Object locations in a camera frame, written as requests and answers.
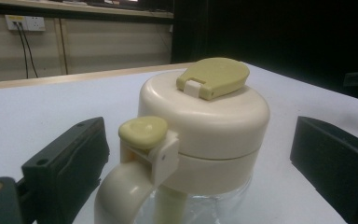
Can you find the black curtain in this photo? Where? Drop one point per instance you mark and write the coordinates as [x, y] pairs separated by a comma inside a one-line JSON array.
[[276, 34]]

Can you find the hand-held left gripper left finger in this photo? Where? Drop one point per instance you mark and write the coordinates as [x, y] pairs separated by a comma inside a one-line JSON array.
[[65, 168]]

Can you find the wooden table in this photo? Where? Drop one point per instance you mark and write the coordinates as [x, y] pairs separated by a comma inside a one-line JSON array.
[[74, 77]]

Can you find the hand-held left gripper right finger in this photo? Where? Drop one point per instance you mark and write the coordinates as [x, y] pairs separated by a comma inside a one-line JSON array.
[[338, 161]]

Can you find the long wall shelf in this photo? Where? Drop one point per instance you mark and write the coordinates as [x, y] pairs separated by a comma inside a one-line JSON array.
[[74, 9]]

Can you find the glass jug with cream lid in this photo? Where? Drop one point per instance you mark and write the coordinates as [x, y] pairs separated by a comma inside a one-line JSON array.
[[205, 127]]

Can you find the white table mat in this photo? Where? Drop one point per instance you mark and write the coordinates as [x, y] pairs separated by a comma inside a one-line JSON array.
[[43, 109]]

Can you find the white wall socket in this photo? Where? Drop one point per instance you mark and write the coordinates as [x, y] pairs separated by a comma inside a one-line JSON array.
[[31, 23]]

